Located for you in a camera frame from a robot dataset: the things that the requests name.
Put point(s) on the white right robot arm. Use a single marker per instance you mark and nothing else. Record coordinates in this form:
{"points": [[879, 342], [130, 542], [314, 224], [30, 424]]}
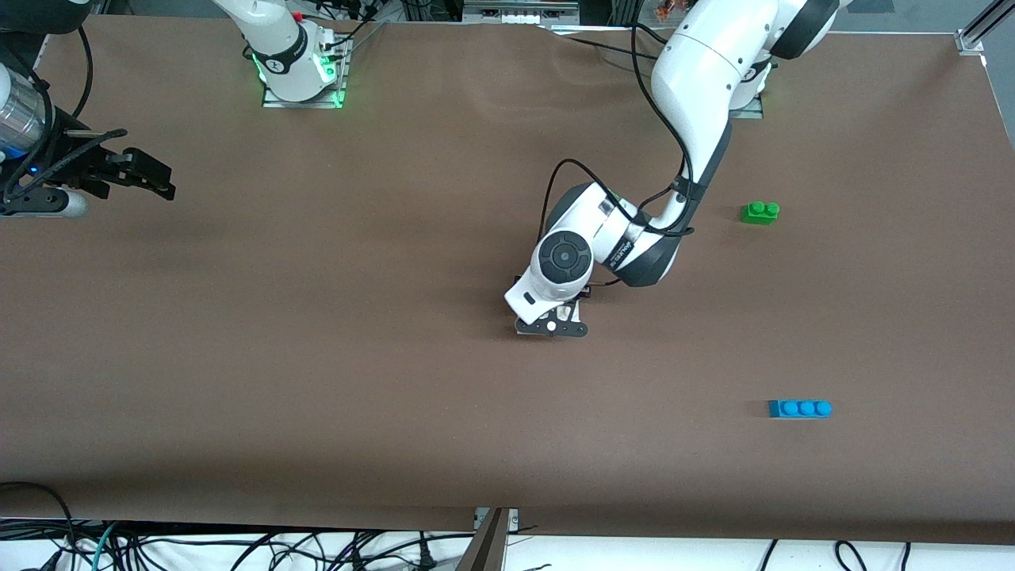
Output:
{"points": [[277, 47]]}

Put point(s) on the grey slanted beam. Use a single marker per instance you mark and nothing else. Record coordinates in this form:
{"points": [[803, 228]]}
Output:
{"points": [[485, 551]]}

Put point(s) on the green two-stud block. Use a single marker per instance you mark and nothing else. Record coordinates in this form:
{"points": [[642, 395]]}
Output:
{"points": [[760, 214]]}

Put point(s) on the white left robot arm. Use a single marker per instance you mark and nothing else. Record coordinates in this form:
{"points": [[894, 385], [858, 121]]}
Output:
{"points": [[698, 71]]}

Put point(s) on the brown table cover sheet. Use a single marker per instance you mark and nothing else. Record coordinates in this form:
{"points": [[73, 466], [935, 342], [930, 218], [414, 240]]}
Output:
{"points": [[396, 357]]}

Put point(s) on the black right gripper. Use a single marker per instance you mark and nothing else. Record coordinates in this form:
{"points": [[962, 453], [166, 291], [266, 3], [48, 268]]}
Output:
{"points": [[82, 163]]}

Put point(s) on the red orange plastic item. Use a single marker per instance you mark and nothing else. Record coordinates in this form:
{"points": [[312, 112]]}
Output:
{"points": [[670, 9]]}

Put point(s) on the grey metal frame rail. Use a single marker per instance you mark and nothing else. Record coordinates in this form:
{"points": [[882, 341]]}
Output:
{"points": [[519, 8]]}

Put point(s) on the white studded base plate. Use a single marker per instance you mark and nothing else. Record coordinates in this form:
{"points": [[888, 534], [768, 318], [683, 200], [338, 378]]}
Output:
{"points": [[564, 312]]}

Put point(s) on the aluminium corner profile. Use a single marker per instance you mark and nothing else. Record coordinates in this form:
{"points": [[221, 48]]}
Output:
{"points": [[979, 28]]}

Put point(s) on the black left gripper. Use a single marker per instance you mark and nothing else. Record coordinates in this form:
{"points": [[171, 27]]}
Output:
{"points": [[584, 294]]}

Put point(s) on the small metal bracket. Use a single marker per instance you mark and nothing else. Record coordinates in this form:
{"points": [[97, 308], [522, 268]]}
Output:
{"points": [[514, 519]]}

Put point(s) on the blue three-stud block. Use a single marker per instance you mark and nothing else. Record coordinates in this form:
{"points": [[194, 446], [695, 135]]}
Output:
{"points": [[799, 409]]}

